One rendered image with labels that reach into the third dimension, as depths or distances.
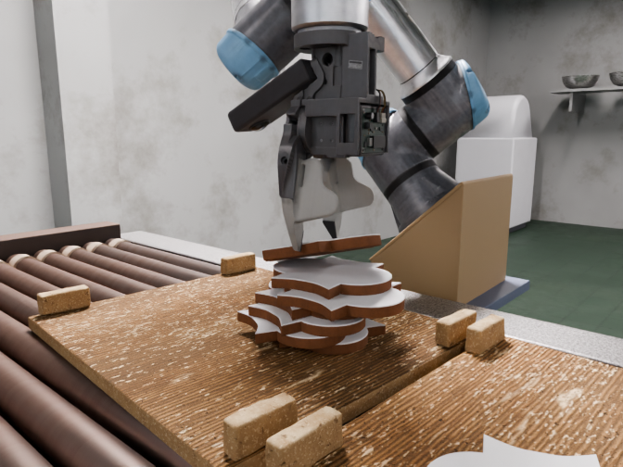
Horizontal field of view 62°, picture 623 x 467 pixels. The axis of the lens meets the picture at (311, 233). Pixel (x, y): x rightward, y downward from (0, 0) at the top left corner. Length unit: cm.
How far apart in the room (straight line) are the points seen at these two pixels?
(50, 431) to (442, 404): 32
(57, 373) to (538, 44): 737
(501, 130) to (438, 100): 537
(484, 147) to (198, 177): 362
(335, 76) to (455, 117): 50
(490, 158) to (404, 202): 537
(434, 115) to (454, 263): 28
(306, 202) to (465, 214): 41
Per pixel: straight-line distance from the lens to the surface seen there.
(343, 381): 48
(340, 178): 57
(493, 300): 95
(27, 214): 331
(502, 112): 638
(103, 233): 125
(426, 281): 90
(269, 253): 54
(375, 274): 55
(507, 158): 625
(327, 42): 51
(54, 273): 99
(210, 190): 392
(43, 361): 64
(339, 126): 49
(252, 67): 64
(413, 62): 98
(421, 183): 97
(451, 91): 99
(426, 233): 88
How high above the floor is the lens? 115
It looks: 11 degrees down
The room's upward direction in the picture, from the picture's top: straight up
